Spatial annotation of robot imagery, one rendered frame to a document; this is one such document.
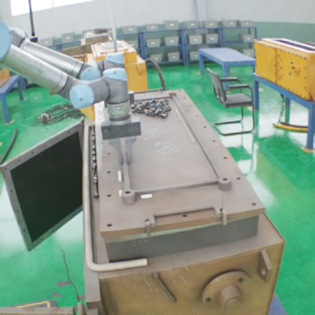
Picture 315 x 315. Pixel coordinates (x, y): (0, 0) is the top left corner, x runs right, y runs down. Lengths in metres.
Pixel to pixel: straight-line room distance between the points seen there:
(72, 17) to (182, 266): 9.71
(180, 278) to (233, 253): 0.17
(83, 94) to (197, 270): 0.61
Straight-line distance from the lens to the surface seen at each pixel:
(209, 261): 1.03
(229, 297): 1.05
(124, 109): 1.17
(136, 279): 1.02
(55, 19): 10.44
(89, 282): 1.00
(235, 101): 5.00
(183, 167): 1.21
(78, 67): 1.39
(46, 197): 2.10
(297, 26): 12.54
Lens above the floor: 1.92
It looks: 26 degrees down
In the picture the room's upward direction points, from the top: 6 degrees counter-clockwise
